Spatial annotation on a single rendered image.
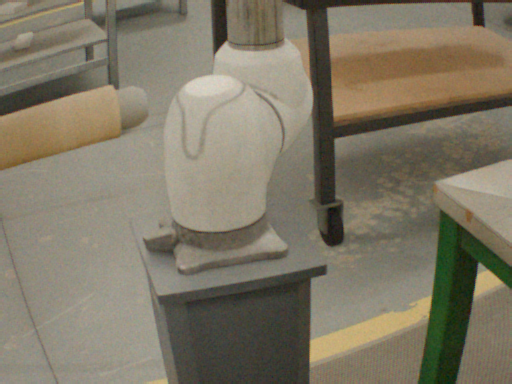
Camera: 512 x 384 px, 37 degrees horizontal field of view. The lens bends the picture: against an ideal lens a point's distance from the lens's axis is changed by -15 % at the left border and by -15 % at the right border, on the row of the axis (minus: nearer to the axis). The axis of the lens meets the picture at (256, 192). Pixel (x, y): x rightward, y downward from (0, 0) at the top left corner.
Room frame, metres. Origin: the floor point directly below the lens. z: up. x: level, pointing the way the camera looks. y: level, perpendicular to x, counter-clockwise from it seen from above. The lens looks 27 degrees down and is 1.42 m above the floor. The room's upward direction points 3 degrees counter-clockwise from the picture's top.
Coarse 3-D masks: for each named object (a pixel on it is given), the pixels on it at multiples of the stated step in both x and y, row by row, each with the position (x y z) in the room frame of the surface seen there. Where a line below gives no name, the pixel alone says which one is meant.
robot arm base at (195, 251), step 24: (168, 216) 1.33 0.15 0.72; (264, 216) 1.25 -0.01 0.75; (144, 240) 1.25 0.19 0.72; (168, 240) 1.23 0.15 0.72; (192, 240) 1.21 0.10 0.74; (216, 240) 1.19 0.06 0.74; (240, 240) 1.20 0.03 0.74; (264, 240) 1.22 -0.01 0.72; (192, 264) 1.17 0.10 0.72; (216, 264) 1.18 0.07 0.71
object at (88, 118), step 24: (72, 96) 0.44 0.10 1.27; (96, 96) 0.44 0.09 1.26; (0, 120) 0.42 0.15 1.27; (24, 120) 0.42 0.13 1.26; (48, 120) 0.42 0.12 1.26; (72, 120) 0.43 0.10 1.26; (96, 120) 0.43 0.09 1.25; (120, 120) 0.44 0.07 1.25; (0, 144) 0.41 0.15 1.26; (24, 144) 0.41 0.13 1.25; (48, 144) 0.42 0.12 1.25; (72, 144) 0.43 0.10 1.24; (0, 168) 0.41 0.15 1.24
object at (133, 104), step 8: (128, 88) 0.46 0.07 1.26; (136, 88) 0.46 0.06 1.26; (120, 96) 0.45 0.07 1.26; (128, 96) 0.45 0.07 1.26; (136, 96) 0.45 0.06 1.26; (144, 96) 0.45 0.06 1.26; (120, 104) 0.44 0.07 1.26; (128, 104) 0.45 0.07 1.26; (136, 104) 0.45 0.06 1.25; (144, 104) 0.45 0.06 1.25; (120, 112) 0.44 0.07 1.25; (128, 112) 0.44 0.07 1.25; (136, 112) 0.45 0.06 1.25; (144, 112) 0.45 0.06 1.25; (128, 120) 0.44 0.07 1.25; (136, 120) 0.45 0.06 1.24
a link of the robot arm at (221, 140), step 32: (192, 96) 1.24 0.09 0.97; (224, 96) 1.23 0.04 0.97; (256, 96) 1.28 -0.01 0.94; (192, 128) 1.21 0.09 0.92; (224, 128) 1.21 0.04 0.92; (256, 128) 1.23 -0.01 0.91; (192, 160) 1.20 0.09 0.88; (224, 160) 1.20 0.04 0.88; (256, 160) 1.23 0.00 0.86; (192, 192) 1.20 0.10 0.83; (224, 192) 1.19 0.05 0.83; (256, 192) 1.22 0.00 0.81; (192, 224) 1.21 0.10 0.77; (224, 224) 1.20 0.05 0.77
